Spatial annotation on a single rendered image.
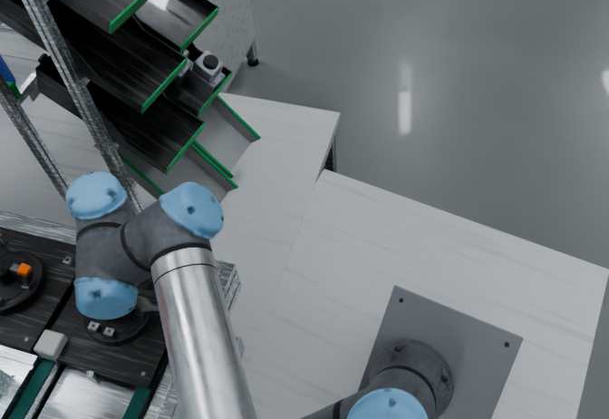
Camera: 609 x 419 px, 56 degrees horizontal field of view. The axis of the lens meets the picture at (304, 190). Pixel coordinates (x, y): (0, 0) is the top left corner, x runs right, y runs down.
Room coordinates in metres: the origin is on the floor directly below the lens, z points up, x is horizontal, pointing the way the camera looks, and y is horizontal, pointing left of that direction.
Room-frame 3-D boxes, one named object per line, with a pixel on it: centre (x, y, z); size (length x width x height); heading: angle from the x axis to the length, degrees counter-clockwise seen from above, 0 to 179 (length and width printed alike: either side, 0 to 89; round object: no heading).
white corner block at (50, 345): (0.48, 0.52, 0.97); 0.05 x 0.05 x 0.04; 69
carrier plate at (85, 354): (0.54, 0.39, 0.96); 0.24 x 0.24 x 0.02; 69
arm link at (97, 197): (0.49, 0.29, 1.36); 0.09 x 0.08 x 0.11; 8
